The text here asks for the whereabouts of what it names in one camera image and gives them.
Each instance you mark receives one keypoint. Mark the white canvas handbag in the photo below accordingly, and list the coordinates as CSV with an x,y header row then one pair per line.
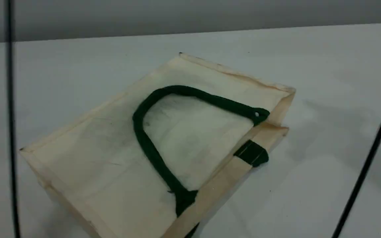
x,y
94,158

